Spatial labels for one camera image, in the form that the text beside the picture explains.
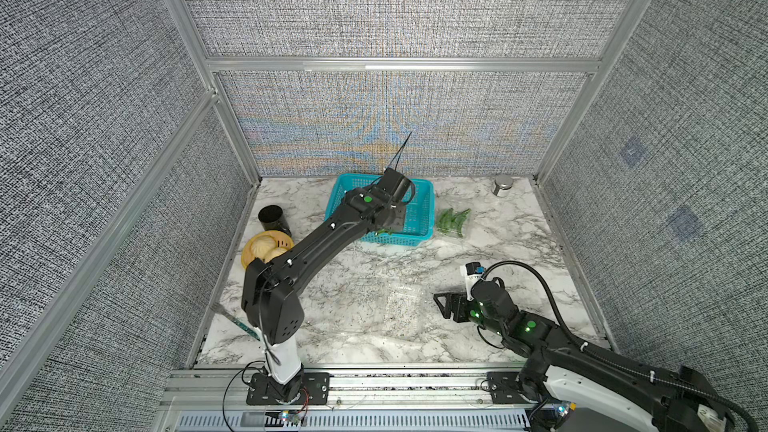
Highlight white bun right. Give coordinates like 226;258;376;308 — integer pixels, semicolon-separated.
264;247;288;263

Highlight white bun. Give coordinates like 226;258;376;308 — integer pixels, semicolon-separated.
264;247;288;263
248;235;278;260

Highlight clear container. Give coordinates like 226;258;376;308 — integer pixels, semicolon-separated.
363;285;425;339

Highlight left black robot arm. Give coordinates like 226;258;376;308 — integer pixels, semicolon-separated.
241;168;416;386

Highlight teal plastic basket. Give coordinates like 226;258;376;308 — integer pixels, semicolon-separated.
324;173;435;247

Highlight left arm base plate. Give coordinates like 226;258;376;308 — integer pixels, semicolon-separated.
246;372;330;406

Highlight front aluminium rail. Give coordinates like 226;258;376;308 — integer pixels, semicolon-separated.
157;365;661;432

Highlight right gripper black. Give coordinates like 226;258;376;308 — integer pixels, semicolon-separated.
431;290;507;342

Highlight black cup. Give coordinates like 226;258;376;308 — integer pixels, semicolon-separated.
257;205;292;236

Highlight white bun left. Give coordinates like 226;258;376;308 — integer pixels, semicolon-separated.
248;235;278;260

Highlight clear container peppers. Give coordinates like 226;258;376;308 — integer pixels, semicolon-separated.
433;203;475;240

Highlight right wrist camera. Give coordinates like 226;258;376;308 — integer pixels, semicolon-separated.
460;262;485;300

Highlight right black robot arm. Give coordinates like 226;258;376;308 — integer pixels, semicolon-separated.
433;262;759;431

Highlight small metal tin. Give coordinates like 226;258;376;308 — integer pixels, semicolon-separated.
492;174;515;197

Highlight yellow steamer basket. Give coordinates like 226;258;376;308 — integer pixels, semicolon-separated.
241;230;294;268

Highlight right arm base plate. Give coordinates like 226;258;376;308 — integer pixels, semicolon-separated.
486;371;537;405

